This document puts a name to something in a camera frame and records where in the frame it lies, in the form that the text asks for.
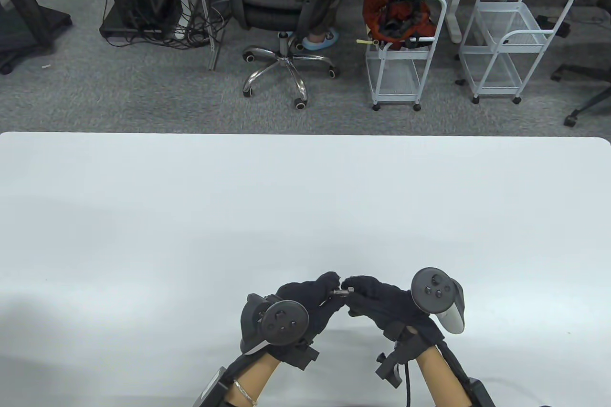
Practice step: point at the black tracking controller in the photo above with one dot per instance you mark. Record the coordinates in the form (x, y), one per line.
(285, 322)
(433, 290)

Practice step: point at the aluminium frame post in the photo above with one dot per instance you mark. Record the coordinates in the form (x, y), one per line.
(213, 56)

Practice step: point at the black chair base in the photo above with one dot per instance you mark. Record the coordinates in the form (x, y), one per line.
(582, 71)

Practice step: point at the person's left hand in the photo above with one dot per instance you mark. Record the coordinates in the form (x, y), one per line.
(315, 297)

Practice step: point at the black monitor stand base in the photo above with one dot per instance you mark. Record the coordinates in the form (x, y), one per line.
(19, 6)

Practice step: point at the orange bag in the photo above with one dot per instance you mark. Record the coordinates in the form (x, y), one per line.
(396, 15)

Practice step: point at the black wrist camera unit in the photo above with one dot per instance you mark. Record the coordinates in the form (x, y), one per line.
(210, 390)
(477, 392)

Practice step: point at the black power adapter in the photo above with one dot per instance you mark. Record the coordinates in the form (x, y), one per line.
(553, 25)

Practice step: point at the person's right forearm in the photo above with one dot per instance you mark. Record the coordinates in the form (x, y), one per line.
(439, 378)

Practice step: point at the person's left forearm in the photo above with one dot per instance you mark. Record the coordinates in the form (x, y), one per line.
(253, 378)

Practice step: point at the black wrist bracket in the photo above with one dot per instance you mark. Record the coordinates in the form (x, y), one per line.
(300, 355)
(396, 364)

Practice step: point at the person's right hand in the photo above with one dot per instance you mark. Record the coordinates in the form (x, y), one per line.
(382, 302)

